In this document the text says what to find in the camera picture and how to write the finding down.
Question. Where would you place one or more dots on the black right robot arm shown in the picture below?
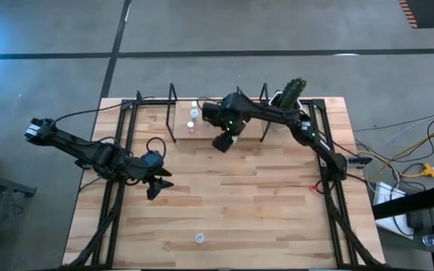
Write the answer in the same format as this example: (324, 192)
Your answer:
(277, 113)

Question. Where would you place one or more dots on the wooden shelf with black frame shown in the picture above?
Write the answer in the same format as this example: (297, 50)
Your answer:
(202, 133)

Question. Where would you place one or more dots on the clear water bottle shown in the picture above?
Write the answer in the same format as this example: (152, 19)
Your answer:
(432, 240)

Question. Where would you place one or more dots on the red clip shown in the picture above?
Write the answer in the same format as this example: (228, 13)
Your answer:
(316, 188)

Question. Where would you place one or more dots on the purple white-capped medicine bottle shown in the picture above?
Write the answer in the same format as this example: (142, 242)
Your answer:
(190, 126)

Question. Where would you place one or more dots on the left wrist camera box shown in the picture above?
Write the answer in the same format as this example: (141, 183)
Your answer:
(151, 159)

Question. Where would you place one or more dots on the black orange-edged floor mat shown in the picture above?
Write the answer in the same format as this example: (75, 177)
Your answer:
(428, 13)

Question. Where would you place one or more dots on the grey metal stand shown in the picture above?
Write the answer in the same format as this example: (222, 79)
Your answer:
(2, 184)

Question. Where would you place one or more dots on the yellow power plug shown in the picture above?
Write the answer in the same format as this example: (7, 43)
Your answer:
(428, 170)

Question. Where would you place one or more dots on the black metal table frame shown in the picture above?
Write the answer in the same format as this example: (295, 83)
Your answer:
(319, 104)

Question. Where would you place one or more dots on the white power strip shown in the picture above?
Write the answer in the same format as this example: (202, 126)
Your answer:
(384, 192)

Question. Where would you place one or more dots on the white hexagonal plant pot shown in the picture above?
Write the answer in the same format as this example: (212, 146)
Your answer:
(274, 99)

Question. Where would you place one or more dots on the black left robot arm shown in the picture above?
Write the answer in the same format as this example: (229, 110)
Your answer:
(81, 148)

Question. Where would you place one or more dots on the clear plastic medicine bottle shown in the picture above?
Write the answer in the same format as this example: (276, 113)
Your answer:
(199, 238)

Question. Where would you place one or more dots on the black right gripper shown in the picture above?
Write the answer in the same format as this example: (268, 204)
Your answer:
(234, 111)

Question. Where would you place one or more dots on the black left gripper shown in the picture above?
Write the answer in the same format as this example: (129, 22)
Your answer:
(136, 171)

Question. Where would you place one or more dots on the green cactus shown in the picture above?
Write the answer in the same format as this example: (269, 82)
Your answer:
(294, 90)

